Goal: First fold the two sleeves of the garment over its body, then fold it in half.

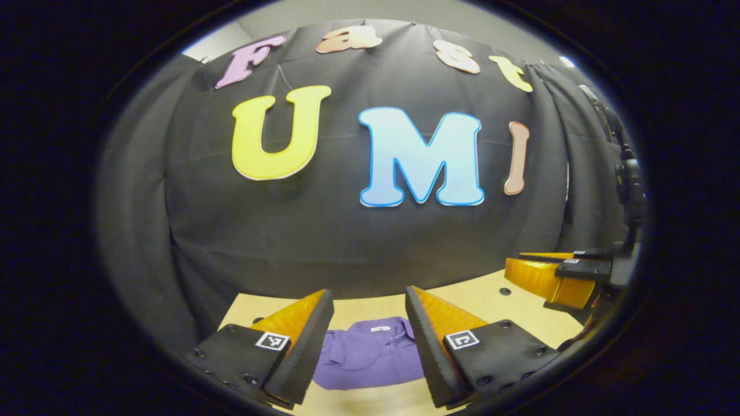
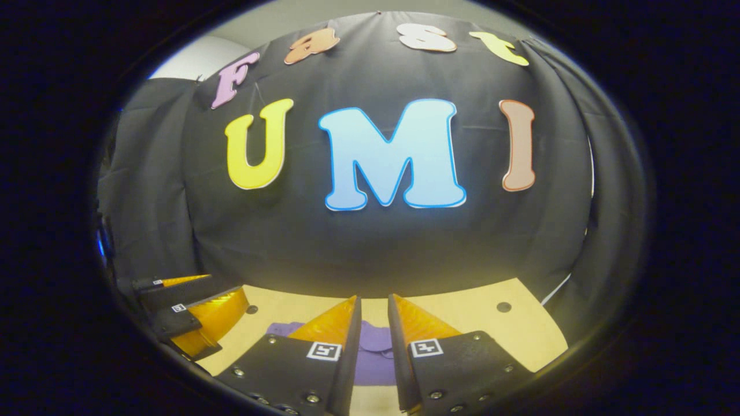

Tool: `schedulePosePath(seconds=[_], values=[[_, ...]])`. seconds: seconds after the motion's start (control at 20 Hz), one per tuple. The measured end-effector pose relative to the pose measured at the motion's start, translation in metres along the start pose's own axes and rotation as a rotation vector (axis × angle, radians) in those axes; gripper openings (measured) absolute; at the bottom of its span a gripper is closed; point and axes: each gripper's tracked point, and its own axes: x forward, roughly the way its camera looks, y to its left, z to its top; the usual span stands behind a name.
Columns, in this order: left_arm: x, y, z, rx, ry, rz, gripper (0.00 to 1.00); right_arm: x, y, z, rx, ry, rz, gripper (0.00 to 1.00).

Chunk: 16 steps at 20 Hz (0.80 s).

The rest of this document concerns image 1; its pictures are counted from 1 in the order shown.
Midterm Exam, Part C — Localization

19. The purple button-up shirt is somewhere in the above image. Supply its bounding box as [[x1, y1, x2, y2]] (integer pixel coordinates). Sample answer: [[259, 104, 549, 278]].
[[312, 317, 426, 391]]

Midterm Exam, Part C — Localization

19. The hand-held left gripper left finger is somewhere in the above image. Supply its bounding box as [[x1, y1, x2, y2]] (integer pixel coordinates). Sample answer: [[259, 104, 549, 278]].
[[185, 289, 336, 411]]

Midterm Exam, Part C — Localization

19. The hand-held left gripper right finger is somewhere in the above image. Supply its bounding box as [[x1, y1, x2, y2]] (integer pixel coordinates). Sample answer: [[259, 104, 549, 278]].
[[405, 285, 561, 410]]

